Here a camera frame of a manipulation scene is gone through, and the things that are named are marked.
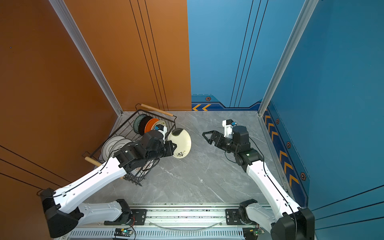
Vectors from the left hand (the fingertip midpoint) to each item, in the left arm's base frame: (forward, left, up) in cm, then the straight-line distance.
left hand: (178, 144), depth 72 cm
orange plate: (+22, +21, -11) cm, 33 cm away
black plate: (+22, +25, -10) cm, 35 cm away
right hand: (+4, -14, +1) cm, 15 cm away
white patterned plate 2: (+6, +36, -11) cm, 38 cm away
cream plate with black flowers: (+5, -1, -1) cm, 5 cm away
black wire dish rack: (+21, +38, -14) cm, 45 cm away
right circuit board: (-33, -36, -25) cm, 55 cm away
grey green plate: (+26, +32, -14) cm, 43 cm away
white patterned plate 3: (-16, +12, +5) cm, 20 cm away
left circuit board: (-33, +26, -26) cm, 49 cm away
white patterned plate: (+6, +41, -11) cm, 43 cm away
